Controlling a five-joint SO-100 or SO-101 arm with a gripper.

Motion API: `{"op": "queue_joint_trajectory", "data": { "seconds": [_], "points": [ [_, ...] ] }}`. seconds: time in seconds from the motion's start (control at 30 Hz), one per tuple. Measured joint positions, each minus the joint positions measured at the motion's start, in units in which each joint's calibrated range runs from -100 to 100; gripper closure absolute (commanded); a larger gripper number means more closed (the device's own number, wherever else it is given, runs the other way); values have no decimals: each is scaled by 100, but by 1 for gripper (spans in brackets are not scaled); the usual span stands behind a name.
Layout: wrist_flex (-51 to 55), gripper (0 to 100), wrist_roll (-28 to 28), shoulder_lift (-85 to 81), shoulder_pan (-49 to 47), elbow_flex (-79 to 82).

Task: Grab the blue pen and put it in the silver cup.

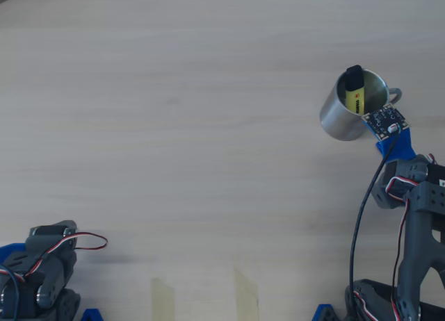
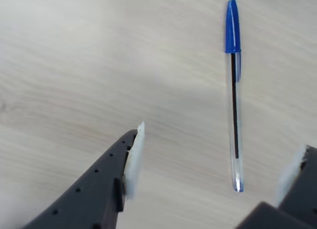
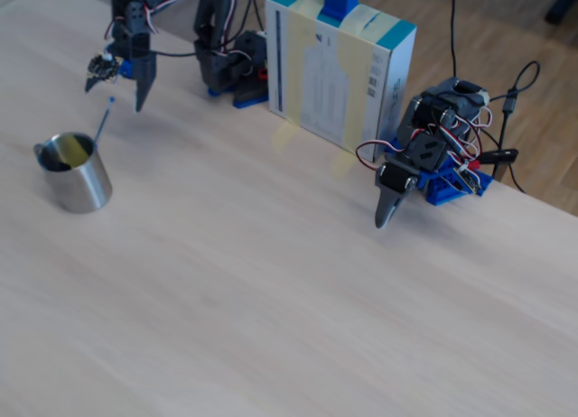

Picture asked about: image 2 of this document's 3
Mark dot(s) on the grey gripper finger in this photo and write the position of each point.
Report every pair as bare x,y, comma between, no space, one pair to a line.
307,184
94,189

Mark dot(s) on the blue cap ballpoint pen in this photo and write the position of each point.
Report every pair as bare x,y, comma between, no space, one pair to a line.
232,28

